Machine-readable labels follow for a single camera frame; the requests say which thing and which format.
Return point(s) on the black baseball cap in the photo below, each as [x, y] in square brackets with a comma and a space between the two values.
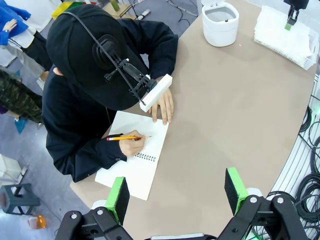
[82, 62]

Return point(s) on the orange pencil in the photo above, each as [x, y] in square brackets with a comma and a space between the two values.
[125, 138]

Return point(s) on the person's left hand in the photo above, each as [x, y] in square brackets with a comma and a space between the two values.
[165, 107]

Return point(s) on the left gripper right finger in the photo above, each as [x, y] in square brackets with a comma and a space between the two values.
[236, 190]

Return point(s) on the white spiral notebook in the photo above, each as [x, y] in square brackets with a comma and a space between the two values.
[140, 175]

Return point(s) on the white perforated plastic basket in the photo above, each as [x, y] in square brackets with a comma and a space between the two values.
[307, 61]

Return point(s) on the yellow green shopping bag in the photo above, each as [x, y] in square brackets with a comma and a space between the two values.
[61, 10]

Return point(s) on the person in black jacket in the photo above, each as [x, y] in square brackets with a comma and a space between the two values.
[75, 120]

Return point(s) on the person's right forearm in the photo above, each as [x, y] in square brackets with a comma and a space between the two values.
[100, 155]

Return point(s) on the orange transparent container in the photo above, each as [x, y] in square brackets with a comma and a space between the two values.
[37, 222]

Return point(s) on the grey plastic stool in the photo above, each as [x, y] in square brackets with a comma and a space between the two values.
[20, 197]

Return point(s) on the person's left forearm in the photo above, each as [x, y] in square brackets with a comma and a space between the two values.
[162, 50]

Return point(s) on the white head camera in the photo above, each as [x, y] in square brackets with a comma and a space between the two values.
[157, 92]

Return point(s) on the person's right hand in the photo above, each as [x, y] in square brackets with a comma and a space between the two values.
[132, 146]

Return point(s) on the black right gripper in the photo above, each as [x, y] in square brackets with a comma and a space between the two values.
[297, 3]

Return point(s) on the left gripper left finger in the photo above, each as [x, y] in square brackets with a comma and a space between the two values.
[117, 200]

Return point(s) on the white lidded trash bin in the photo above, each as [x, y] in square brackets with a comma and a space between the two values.
[220, 32]

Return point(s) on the white storage crate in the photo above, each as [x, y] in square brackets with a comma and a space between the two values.
[7, 165]

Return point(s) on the black head camera mount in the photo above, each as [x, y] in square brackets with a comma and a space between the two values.
[120, 67]

